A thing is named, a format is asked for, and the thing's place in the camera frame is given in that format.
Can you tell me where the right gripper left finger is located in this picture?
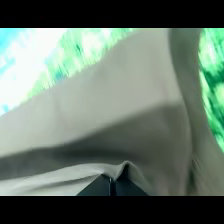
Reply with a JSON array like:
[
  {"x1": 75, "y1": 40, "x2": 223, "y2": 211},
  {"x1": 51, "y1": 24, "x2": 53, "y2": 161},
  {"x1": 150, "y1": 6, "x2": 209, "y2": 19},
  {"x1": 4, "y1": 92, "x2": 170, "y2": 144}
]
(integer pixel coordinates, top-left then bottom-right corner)
[{"x1": 76, "y1": 173, "x2": 112, "y2": 197}]

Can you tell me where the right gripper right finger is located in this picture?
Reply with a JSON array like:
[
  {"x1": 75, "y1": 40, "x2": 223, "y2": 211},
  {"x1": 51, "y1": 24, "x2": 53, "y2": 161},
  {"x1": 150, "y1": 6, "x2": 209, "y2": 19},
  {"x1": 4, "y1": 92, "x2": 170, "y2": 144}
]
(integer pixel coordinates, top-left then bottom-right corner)
[{"x1": 111, "y1": 176, "x2": 150, "y2": 197}]

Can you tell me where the beige shirt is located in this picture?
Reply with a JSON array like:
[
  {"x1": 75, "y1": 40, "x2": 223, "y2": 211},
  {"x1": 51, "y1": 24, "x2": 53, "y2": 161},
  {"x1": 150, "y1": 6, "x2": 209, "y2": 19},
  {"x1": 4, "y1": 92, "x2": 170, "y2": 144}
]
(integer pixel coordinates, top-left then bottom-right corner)
[{"x1": 0, "y1": 28, "x2": 224, "y2": 197}]

